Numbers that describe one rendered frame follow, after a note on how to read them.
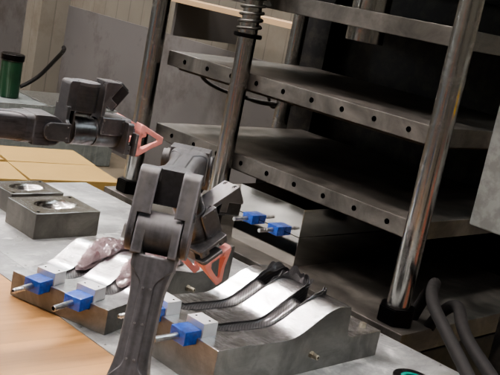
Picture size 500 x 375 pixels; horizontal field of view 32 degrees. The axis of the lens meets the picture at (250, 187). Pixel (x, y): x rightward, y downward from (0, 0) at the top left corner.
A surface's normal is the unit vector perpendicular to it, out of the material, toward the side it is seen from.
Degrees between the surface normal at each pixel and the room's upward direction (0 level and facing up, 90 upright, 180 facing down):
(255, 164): 90
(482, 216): 90
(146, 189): 65
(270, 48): 90
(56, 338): 0
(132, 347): 70
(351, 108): 90
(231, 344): 0
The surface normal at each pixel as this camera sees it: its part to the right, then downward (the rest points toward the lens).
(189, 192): 0.02, -0.22
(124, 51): -0.77, -0.01
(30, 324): 0.19, -0.96
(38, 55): 0.62, 0.29
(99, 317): -0.47, 0.10
